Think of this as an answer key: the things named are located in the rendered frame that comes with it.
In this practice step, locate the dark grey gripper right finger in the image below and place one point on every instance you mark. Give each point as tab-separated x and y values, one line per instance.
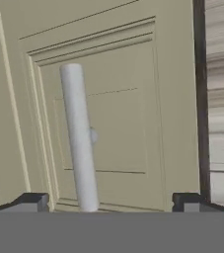
187	201

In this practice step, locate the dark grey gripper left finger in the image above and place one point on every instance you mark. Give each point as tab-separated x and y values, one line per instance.
31	201

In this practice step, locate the beige panelled cupboard door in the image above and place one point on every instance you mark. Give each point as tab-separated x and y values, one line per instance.
126	108

